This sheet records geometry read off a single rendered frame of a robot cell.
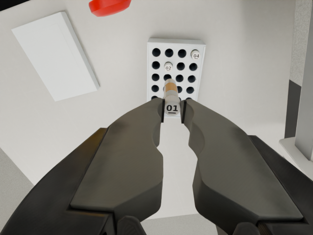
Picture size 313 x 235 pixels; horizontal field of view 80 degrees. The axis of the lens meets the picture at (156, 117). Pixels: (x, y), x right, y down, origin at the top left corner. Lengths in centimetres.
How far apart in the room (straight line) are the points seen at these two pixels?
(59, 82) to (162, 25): 20
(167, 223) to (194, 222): 27
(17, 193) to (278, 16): 226
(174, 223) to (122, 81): 194
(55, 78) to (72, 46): 7
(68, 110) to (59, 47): 13
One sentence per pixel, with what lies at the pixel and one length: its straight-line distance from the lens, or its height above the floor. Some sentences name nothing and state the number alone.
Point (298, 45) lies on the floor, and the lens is 131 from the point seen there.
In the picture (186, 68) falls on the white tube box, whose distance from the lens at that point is 30.
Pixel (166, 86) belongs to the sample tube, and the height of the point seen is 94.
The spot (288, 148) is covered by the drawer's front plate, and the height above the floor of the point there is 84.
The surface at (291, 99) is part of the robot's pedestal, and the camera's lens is 92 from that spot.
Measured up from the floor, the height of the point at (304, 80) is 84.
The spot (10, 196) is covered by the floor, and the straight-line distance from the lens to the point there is 239.
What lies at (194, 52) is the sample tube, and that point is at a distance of 28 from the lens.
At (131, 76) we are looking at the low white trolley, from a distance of 35.
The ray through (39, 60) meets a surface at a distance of 38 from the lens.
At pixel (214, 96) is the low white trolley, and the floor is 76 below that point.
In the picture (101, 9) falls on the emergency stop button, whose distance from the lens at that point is 20.
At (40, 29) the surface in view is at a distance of 36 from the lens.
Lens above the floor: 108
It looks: 59 degrees down
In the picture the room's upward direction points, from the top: 175 degrees counter-clockwise
